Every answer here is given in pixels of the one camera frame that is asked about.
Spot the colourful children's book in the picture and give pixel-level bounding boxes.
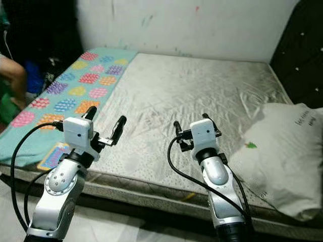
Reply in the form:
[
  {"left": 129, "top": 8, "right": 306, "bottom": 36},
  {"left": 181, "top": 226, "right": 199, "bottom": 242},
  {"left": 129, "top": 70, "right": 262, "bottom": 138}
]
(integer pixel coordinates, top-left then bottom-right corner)
[{"left": 37, "top": 141, "right": 71, "bottom": 171}]

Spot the white pillow with tree print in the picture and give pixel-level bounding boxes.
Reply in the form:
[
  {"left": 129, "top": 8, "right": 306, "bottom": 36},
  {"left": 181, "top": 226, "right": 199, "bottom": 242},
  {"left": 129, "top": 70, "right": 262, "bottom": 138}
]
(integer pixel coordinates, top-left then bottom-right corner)
[{"left": 227, "top": 102, "right": 323, "bottom": 222}]

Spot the white quilted mattress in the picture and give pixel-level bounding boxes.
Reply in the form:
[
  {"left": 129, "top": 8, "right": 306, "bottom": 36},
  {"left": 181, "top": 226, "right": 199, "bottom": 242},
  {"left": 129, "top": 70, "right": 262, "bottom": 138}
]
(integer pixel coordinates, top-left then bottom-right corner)
[{"left": 3, "top": 50, "right": 323, "bottom": 240}]

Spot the black bag with white print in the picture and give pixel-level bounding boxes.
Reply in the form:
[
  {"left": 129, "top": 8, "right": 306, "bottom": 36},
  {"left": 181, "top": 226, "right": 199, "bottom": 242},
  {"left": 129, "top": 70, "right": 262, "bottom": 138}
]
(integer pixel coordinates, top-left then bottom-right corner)
[{"left": 41, "top": 57, "right": 64, "bottom": 94}]

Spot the teal blanket with coloured patches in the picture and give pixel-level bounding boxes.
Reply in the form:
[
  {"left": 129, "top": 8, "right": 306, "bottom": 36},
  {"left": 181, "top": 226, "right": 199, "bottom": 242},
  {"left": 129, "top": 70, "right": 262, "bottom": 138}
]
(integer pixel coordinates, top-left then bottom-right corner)
[{"left": 0, "top": 48, "right": 138, "bottom": 167}]

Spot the green plastic stool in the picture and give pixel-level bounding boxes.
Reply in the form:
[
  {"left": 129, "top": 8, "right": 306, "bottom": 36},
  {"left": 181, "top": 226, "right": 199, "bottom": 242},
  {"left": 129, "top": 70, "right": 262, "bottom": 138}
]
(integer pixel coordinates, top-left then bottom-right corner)
[{"left": 0, "top": 81, "right": 27, "bottom": 126}]

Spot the person with bare legs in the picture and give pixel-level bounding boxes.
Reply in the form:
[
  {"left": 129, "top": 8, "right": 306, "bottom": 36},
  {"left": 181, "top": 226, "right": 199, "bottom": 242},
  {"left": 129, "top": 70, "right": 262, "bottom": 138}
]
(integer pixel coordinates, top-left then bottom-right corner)
[{"left": 0, "top": 53, "right": 28, "bottom": 109}]

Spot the dark tufted headboard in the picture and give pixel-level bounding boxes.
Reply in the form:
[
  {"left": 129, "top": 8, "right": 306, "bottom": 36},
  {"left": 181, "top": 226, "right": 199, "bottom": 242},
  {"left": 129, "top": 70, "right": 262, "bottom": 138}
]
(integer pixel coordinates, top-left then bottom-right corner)
[{"left": 269, "top": 0, "right": 323, "bottom": 109}]

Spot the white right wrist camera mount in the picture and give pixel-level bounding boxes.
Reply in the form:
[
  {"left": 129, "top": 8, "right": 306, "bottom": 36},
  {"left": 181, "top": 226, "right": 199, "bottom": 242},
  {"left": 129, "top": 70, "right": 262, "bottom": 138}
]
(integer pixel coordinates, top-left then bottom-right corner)
[{"left": 189, "top": 118, "right": 219, "bottom": 151}]

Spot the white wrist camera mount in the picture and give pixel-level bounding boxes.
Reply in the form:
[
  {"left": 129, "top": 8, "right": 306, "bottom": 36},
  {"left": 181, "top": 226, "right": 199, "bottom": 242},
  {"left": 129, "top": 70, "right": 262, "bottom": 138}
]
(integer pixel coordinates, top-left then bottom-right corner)
[
  {"left": 63, "top": 116, "right": 101, "bottom": 154},
  {"left": 189, "top": 118, "right": 219, "bottom": 151}
]

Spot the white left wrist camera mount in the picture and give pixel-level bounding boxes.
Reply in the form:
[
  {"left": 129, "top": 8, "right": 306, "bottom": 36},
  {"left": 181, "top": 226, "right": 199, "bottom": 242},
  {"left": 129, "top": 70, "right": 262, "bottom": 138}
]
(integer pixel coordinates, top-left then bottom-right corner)
[{"left": 63, "top": 116, "right": 101, "bottom": 154}]

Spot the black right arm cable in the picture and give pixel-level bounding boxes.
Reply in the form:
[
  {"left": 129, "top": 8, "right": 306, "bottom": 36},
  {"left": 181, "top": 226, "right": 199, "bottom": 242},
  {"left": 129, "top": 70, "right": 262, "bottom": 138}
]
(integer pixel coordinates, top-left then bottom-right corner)
[{"left": 168, "top": 136, "right": 253, "bottom": 222}]

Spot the dark bed frame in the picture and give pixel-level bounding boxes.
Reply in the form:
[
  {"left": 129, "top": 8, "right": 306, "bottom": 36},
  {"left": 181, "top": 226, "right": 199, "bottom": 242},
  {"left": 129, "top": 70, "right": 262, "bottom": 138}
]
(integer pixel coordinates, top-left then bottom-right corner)
[{"left": 0, "top": 174, "right": 323, "bottom": 242}]

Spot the short black left arm cable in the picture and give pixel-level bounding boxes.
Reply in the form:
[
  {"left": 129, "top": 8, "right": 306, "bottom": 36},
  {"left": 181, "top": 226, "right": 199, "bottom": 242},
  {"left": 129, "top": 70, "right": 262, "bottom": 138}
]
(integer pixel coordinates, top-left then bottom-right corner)
[{"left": 23, "top": 169, "right": 53, "bottom": 225}]

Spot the long black left arm cable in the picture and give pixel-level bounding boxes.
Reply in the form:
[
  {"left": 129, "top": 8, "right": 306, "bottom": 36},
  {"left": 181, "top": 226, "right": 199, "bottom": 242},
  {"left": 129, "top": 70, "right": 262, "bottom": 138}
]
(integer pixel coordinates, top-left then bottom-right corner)
[{"left": 10, "top": 121, "right": 65, "bottom": 232}]

